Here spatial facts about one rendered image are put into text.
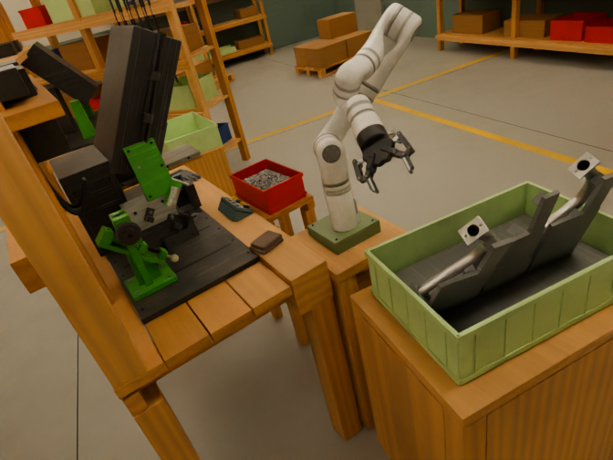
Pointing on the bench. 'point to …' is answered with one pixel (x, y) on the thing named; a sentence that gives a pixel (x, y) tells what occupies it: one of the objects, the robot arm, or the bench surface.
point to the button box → (233, 209)
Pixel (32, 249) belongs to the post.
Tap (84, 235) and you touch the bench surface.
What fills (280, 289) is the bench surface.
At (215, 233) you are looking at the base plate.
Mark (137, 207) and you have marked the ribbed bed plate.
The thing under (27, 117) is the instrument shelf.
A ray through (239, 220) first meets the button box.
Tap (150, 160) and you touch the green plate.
